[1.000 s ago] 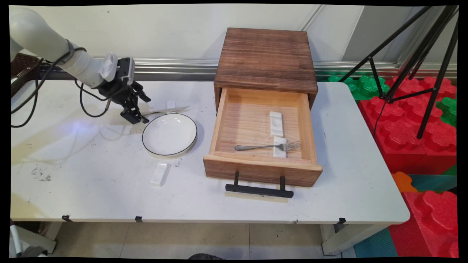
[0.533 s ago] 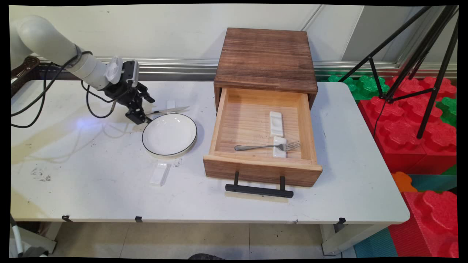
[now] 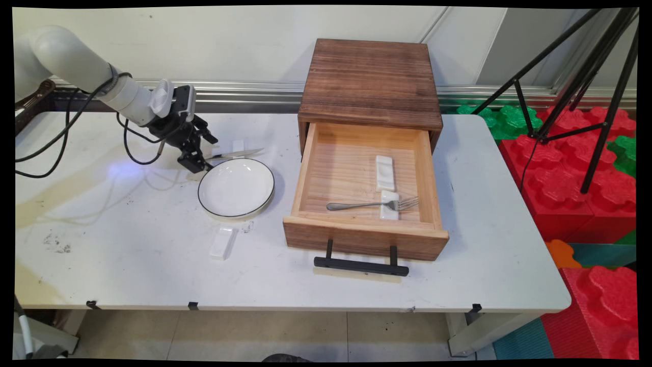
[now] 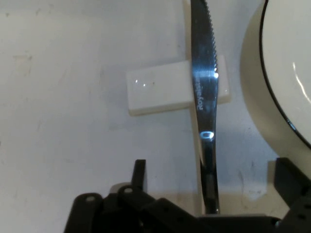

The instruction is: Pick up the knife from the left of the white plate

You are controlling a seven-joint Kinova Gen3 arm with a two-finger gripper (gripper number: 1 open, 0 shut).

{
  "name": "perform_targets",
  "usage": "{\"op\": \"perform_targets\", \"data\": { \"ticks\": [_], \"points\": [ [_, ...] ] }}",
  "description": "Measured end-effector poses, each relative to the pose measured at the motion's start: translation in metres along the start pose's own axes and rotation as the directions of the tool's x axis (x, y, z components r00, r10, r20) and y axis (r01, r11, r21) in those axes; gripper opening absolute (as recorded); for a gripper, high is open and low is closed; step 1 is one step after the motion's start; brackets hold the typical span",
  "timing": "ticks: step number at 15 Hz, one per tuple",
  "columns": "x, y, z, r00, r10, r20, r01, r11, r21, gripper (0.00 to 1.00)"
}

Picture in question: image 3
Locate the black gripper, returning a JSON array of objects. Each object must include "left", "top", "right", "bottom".
[{"left": 146, "top": 113, "right": 219, "bottom": 173}]

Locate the silver table knife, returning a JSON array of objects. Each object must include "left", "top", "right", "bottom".
[{"left": 206, "top": 148, "right": 264, "bottom": 162}]

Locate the white plate with black rim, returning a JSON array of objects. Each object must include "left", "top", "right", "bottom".
[{"left": 198, "top": 158, "right": 276, "bottom": 219}]

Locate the light wooden drawer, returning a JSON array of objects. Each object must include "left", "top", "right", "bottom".
[{"left": 283, "top": 122, "right": 450, "bottom": 261}]

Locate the silver metal fork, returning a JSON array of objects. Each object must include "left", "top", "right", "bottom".
[{"left": 326, "top": 196, "right": 420, "bottom": 212}]

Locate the dark brown wooden cabinet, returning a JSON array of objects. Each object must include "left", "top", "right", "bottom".
[{"left": 297, "top": 38, "right": 444, "bottom": 153}]

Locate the white table leg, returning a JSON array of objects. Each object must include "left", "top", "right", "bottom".
[
  {"left": 446, "top": 311, "right": 539, "bottom": 357},
  {"left": 15, "top": 307, "right": 88, "bottom": 356}
]

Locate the green foam block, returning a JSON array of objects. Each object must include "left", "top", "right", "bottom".
[
  {"left": 455, "top": 104, "right": 544, "bottom": 141},
  {"left": 606, "top": 135, "right": 637, "bottom": 179}
]

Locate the orange foam piece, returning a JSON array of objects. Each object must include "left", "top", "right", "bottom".
[{"left": 545, "top": 239, "right": 582, "bottom": 270}]

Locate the teal foam mat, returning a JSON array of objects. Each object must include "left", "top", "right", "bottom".
[
  {"left": 568, "top": 242, "right": 637, "bottom": 269},
  {"left": 492, "top": 318, "right": 554, "bottom": 360}
]

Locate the black tripod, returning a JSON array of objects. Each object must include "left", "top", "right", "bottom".
[{"left": 471, "top": 8, "right": 640, "bottom": 194}]

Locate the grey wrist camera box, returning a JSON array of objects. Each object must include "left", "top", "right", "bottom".
[{"left": 172, "top": 85, "right": 197, "bottom": 123}]

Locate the aluminium wall rail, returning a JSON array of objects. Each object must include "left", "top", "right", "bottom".
[{"left": 51, "top": 79, "right": 637, "bottom": 114}]

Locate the short black looped cable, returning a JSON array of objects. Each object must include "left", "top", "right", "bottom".
[{"left": 116, "top": 113, "right": 168, "bottom": 166}]

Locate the long black robot cable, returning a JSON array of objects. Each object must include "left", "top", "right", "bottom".
[{"left": 15, "top": 74, "right": 120, "bottom": 179}]

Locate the black drawer handle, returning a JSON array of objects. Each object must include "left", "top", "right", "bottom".
[{"left": 313, "top": 239, "right": 410, "bottom": 277}]

